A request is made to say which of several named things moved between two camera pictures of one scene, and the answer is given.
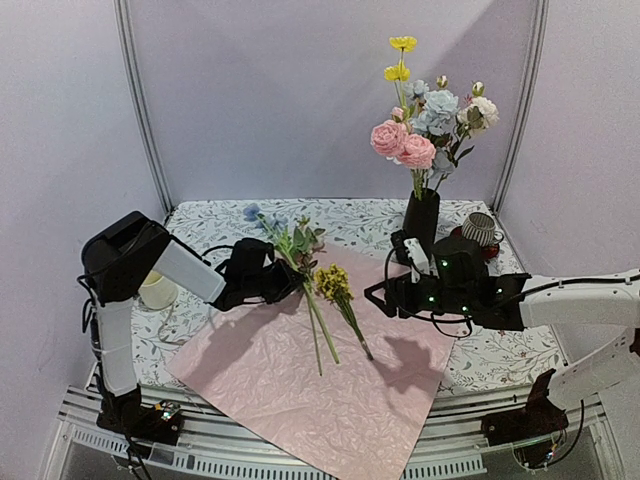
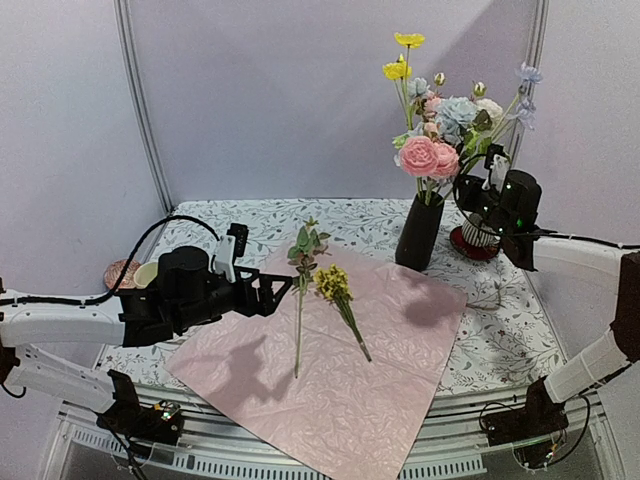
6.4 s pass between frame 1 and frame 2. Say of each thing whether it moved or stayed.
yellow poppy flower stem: moved
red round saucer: stayed
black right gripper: moved
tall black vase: stayed
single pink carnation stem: moved
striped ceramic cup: stayed
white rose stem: moved
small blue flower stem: moved
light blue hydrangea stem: moved
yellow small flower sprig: stayed
